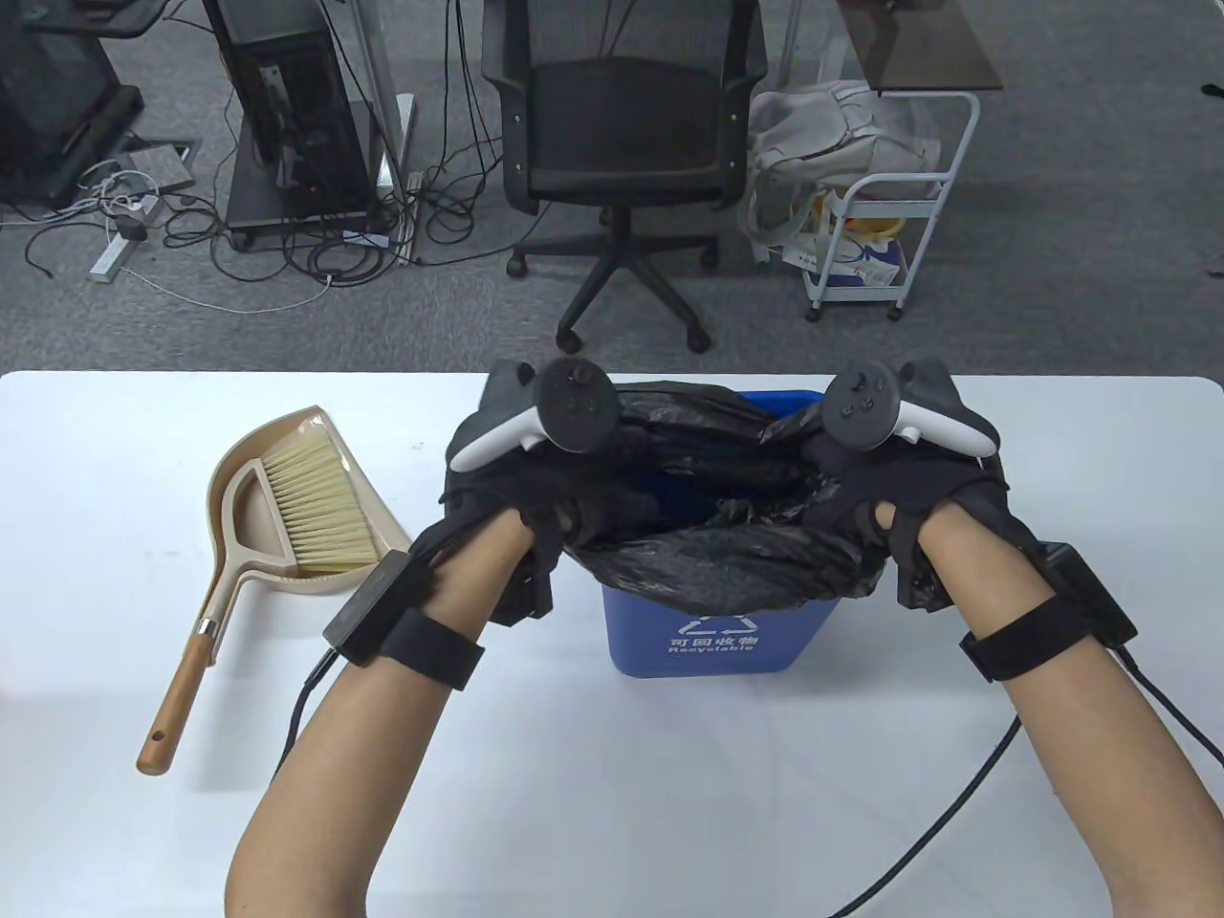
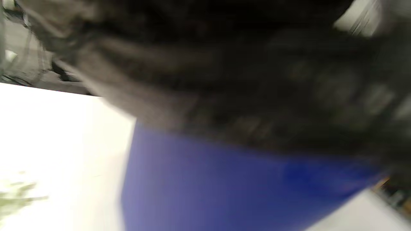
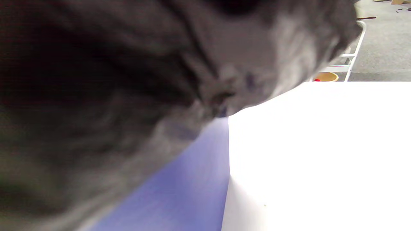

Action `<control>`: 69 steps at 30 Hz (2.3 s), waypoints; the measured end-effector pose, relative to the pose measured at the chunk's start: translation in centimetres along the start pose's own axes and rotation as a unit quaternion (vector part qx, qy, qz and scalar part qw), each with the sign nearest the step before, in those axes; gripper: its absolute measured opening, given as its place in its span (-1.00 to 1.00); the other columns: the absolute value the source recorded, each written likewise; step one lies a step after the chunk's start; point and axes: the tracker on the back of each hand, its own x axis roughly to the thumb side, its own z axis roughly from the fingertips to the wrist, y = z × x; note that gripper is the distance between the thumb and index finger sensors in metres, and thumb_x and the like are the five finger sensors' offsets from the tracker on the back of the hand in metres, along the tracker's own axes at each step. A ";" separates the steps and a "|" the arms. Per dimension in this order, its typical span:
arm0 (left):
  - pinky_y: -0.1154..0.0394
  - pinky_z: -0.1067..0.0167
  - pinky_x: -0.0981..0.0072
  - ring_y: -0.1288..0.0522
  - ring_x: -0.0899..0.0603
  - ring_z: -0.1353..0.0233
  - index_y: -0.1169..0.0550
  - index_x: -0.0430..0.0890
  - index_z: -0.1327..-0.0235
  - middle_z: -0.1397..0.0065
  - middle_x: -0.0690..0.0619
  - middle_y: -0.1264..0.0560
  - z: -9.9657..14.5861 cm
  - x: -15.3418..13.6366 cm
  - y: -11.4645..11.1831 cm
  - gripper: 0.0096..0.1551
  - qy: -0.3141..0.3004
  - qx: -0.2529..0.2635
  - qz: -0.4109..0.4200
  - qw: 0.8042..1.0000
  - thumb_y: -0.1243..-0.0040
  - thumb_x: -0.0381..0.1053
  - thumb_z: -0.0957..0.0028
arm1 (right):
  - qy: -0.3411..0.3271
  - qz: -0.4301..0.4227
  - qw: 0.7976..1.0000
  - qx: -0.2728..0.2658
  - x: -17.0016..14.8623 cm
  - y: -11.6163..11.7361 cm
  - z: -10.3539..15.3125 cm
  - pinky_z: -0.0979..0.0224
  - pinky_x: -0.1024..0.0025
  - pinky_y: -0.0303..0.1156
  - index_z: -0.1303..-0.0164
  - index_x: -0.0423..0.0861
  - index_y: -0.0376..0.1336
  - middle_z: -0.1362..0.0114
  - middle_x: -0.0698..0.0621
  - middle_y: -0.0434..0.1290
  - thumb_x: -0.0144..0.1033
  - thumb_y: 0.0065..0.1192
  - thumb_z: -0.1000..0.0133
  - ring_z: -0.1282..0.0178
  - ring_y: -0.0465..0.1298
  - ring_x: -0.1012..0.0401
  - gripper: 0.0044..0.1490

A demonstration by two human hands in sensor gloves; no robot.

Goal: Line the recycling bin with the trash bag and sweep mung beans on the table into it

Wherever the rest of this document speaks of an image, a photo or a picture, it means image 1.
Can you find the person's left hand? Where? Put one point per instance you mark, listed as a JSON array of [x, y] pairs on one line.
[[478, 497]]

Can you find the person's right hand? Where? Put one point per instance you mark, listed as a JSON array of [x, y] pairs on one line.
[[956, 488]]

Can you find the black trash bag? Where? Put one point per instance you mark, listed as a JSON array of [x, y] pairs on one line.
[[688, 459]]

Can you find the person's left forearm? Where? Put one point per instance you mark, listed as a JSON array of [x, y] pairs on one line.
[[402, 727]]

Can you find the person's right forearm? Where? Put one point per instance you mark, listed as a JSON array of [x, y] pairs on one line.
[[1071, 765]]

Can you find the white and black hand controller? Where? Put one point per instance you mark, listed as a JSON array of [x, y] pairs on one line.
[[861, 409], [574, 406]]

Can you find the beige dustpan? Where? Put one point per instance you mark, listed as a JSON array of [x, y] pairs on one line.
[[247, 521]]

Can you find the white and blue box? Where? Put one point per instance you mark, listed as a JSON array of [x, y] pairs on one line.
[[865, 263]]

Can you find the blue recycling bin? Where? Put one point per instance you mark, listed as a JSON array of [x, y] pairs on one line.
[[717, 626]]

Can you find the yellow container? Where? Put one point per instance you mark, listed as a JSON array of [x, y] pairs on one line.
[[872, 227]]

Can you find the white rolling cart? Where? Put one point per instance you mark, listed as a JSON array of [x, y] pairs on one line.
[[942, 172]]

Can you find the black wheeled base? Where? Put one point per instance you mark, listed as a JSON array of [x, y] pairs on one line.
[[253, 206]]

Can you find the grey backpack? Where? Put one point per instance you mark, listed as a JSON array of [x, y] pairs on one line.
[[841, 129]]

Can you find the grey metal stand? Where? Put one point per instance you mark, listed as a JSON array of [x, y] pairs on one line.
[[394, 115]]

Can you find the black office chair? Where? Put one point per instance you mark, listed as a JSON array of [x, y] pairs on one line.
[[622, 124]]

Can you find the grey power strip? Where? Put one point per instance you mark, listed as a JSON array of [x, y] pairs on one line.
[[108, 258]]

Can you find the black computer tower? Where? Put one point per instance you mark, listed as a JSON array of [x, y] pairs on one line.
[[296, 96]]

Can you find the brown side table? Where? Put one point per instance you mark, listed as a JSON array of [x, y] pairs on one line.
[[918, 43]]

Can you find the white power strip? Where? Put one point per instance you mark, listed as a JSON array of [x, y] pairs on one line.
[[129, 203]]

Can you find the grey floor socket plate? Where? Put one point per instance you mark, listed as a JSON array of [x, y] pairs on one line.
[[163, 164]]

